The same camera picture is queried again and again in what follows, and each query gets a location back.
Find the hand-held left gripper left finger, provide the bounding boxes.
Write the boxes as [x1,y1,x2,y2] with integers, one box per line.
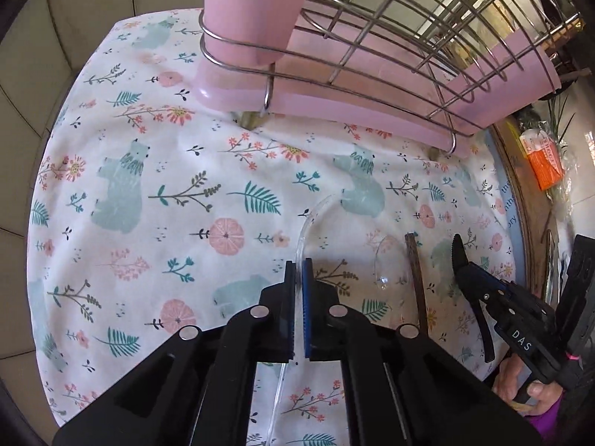
[52,260,298,446]

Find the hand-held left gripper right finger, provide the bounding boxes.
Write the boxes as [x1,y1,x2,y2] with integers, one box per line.
[301,260,542,446]

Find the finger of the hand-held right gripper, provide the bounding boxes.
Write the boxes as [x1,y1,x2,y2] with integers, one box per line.
[553,233,595,358]
[451,233,497,364]

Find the dark brown chopstick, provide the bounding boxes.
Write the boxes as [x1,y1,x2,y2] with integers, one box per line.
[405,233,428,335]

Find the clear glass cup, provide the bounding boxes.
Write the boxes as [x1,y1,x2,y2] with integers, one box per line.
[267,193,412,446]

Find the metal wire utensil rack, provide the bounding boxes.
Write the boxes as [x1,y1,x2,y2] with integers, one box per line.
[199,0,586,154]

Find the person's right forearm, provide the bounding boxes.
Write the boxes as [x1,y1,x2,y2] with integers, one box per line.
[527,390,577,442]

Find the person's right hand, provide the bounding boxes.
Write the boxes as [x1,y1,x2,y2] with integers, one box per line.
[492,353,572,421]

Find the orange and white packet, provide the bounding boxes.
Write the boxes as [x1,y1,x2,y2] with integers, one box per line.
[520,129,565,191]

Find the green onions in bag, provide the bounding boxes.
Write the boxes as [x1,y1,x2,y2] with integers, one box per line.
[544,93,582,159]

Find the floral bear printed cloth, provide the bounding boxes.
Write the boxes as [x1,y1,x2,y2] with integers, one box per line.
[25,9,528,446]

